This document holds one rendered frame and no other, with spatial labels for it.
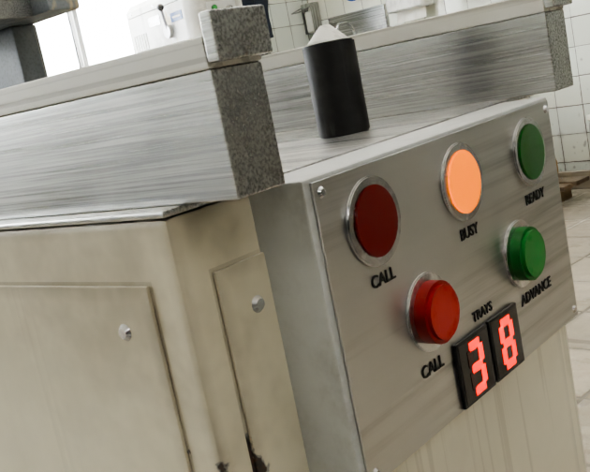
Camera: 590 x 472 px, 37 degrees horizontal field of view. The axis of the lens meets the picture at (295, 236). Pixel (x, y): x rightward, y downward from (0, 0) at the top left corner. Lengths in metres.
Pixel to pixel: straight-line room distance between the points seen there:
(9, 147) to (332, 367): 0.18
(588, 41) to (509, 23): 4.23
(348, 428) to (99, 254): 0.13
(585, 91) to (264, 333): 4.50
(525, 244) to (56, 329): 0.25
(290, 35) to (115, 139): 5.39
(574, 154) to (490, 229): 4.45
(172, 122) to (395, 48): 0.30
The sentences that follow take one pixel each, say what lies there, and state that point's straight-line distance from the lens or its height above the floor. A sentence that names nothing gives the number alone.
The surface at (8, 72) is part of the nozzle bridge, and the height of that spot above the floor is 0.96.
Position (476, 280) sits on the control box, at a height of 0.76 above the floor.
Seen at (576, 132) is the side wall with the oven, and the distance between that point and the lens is 4.89.
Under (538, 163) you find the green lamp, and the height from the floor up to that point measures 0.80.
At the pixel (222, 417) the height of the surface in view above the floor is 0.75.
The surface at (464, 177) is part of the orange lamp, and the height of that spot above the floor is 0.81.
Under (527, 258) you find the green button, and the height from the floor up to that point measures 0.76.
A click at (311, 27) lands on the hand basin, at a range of 5.80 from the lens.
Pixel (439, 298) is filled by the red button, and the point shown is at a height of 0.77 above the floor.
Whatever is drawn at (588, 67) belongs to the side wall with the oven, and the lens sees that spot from 4.81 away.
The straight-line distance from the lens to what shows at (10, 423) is 0.48.
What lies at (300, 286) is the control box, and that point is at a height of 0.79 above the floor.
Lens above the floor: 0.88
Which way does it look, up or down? 10 degrees down
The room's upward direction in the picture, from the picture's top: 11 degrees counter-clockwise
